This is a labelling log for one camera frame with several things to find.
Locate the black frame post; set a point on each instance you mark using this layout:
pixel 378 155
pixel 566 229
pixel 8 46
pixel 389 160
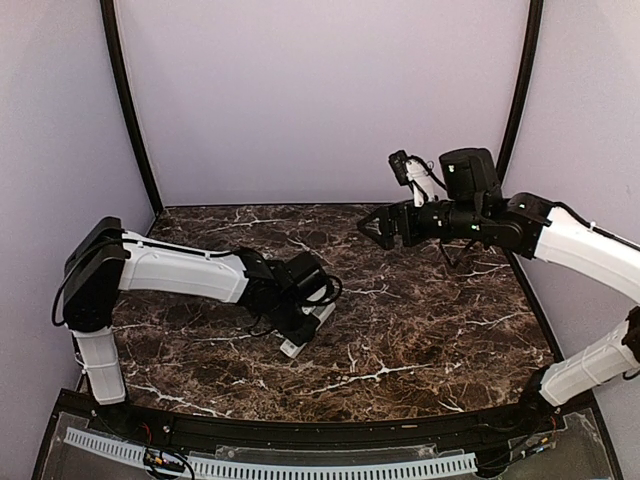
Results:
pixel 126 101
pixel 521 88

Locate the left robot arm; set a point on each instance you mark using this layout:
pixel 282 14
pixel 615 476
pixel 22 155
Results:
pixel 295 296

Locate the white remote control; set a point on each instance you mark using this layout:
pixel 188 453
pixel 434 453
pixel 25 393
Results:
pixel 322 313

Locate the black front rail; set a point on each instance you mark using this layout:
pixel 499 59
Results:
pixel 493 433

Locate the right black frame post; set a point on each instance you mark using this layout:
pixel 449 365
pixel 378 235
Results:
pixel 521 88

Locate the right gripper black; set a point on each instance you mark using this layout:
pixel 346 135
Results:
pixel 399 211

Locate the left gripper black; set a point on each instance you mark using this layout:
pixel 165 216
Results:
pixel 303 333

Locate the left black frame post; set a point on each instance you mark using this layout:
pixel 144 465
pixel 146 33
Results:
pixel 126 101

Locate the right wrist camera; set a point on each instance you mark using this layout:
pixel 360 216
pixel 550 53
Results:
pixel 397 161

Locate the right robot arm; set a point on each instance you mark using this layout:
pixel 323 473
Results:
pixel 467 203

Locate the white slotted cable duct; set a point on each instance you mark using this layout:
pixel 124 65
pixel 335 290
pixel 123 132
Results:
pixel 200 467

